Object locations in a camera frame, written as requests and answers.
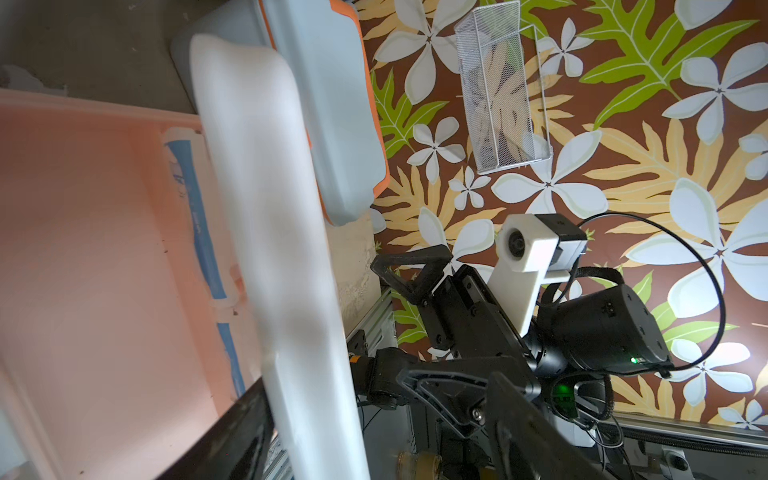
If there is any white first aid kit box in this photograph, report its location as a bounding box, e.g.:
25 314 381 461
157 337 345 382
1 35 369 479

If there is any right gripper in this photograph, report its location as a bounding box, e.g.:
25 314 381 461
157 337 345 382
350 244 541 439

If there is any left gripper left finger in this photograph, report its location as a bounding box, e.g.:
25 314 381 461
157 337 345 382
160 380 275 479

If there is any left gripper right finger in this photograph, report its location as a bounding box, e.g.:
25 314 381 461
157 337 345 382
485 372 603 479

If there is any pink tray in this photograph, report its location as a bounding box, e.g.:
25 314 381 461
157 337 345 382
1 90 237 479

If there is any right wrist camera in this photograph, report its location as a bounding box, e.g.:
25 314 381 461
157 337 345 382
487 213 587 336

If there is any white mesh basket right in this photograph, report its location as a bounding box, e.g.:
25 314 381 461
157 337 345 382
454 1 553 174

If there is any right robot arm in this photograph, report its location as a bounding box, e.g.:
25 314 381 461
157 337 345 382
350 245 672 438

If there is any blue orange first aid kit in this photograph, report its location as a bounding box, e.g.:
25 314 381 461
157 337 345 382
170 0 389 226

